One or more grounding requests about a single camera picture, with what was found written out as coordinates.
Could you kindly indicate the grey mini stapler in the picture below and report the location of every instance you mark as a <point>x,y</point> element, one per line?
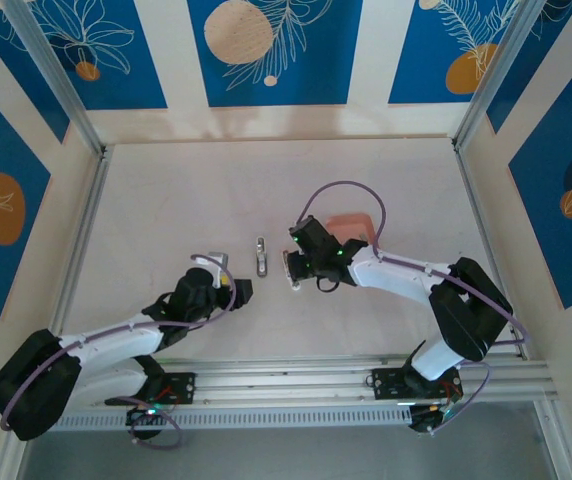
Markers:
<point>262,265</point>

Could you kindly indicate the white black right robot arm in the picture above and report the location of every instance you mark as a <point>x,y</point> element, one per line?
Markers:
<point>391,277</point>

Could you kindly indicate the aluminium frame post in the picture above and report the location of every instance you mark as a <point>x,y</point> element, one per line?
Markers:
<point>56,75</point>
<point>496,65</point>

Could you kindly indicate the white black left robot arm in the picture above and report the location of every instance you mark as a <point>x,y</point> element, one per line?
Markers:
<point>116,340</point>

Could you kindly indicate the pink plastic tray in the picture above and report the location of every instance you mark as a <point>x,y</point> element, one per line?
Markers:
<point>348,225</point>

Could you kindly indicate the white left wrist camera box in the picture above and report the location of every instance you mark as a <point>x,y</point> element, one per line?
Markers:
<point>218,262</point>

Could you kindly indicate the white pink mini stapler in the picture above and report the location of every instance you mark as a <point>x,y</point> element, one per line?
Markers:
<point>286,267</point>

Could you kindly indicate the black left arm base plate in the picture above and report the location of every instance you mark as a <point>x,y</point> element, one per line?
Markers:
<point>183,387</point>

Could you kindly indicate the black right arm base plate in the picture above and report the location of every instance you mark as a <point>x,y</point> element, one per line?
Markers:
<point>386,385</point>

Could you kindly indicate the aluminium base rail beam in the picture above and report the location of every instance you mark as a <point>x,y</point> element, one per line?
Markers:
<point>291,385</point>

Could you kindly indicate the aluminium table side rail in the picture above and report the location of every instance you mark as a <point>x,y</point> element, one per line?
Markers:
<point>91,210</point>
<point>467,175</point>

